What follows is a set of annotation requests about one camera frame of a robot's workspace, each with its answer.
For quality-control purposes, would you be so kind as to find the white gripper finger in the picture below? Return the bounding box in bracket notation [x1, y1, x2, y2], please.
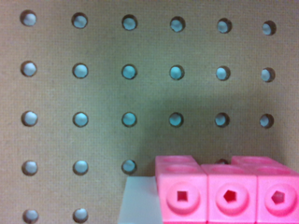
[118, 176, 163, 224]

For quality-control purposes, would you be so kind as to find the pink studded block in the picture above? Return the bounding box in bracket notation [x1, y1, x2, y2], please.
[155, 156, 299, 224]

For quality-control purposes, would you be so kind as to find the brown pegboard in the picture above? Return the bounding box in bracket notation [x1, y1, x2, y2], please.
[0, 0, 299, 224]

